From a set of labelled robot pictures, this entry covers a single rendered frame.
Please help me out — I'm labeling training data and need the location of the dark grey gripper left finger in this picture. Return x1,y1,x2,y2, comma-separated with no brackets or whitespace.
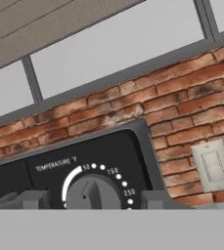
0,189,51,210

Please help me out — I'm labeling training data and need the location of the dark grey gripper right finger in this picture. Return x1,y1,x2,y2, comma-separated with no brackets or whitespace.
140,189,194,210

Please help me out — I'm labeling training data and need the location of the black toaster oven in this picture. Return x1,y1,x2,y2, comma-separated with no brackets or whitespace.
0,118,166,210

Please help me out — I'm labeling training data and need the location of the grey temperature knob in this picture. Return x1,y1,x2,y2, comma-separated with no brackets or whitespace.
66,175,123,210

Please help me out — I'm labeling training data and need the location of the grey framed window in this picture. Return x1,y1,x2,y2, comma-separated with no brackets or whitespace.
0,0,224,132

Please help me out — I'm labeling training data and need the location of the beige window blind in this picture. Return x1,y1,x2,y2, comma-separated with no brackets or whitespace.
0,0,147,76

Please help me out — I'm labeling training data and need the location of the white wall light switch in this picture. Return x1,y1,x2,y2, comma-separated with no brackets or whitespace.
190,139,224,193

